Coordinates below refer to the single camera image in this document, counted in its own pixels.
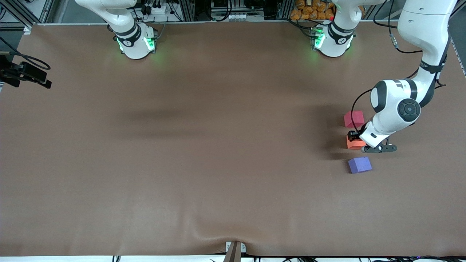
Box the orange foam block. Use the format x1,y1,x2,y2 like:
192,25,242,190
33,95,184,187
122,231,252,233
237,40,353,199
346,135,367,150

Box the red foam block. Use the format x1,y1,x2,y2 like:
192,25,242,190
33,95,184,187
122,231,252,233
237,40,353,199
344,111,365,128

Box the purple foam block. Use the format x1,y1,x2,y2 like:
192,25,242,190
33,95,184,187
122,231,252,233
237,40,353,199
348,156,373,174

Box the brown table mat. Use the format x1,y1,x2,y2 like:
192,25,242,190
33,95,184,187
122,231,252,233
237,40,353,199
0,22,466,257

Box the bag of orange items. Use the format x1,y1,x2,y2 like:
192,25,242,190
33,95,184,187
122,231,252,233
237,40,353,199
290,0,335,21

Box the white power strip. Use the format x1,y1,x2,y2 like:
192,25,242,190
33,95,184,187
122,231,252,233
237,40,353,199
144,4,171,15

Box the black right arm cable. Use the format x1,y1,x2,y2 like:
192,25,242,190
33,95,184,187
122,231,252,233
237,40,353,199
0,36,51,71

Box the aluminium frame rail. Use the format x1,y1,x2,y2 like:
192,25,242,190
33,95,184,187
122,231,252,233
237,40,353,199
0,0,55,34

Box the aluminium frame post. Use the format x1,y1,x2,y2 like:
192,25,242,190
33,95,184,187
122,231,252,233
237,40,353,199
180,0,196,21
279,0,295,20

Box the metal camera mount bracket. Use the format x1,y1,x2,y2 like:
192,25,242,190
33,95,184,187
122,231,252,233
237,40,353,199
225,241,246,262

